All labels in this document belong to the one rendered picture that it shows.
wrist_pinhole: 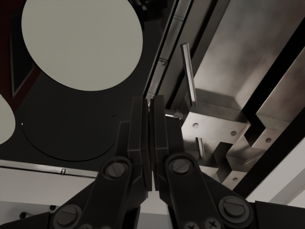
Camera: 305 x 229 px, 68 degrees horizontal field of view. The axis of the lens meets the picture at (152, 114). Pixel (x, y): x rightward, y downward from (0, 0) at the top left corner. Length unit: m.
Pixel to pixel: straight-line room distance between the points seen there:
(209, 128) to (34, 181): 0.35
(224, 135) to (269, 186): 0.07
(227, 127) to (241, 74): 0.06
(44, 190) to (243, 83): 0.41
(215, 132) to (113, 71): 0.14
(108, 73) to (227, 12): 0.13
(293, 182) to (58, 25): 0.29
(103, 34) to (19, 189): 0.39
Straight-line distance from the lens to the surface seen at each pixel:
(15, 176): 0.49
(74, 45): 0.22
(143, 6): 0.20
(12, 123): 0.28
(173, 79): 0.32
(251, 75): 0.28
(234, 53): 0.26
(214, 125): 0.27
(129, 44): 0.21
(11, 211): 2.36
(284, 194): 0.33
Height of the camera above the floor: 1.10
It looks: 52 degrees down
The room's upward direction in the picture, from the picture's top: 172 degrees clockwise
